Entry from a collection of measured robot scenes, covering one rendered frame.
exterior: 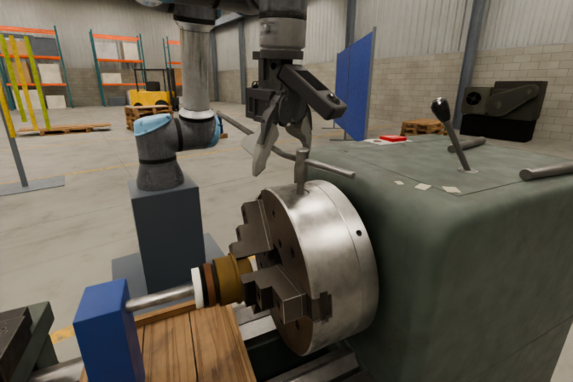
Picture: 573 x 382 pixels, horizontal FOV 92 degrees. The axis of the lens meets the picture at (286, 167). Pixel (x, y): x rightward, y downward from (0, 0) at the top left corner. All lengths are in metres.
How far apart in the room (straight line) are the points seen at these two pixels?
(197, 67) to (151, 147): 0.29
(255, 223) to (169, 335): 0.34
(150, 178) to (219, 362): 0.56
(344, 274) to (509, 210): 0.28
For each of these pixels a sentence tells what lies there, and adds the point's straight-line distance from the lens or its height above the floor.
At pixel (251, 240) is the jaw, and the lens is 0.56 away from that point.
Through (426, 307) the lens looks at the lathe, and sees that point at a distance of 0.52.
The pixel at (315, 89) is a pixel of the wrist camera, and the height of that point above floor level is 1.42.
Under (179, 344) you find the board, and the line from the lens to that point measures 0.75.
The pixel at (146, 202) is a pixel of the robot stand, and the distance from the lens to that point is 0.96.
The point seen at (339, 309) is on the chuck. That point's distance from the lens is 0.49.
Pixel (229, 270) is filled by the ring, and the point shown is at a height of 1.11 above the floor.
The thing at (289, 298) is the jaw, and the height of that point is 1.12.
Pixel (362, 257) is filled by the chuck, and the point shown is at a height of 1.16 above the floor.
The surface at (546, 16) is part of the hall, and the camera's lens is 10.59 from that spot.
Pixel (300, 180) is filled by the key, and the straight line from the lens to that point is 0.49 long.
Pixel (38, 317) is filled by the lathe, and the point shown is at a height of 0.92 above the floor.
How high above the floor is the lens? 1.43
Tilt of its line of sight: 17 degrees down
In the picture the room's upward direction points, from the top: straight up
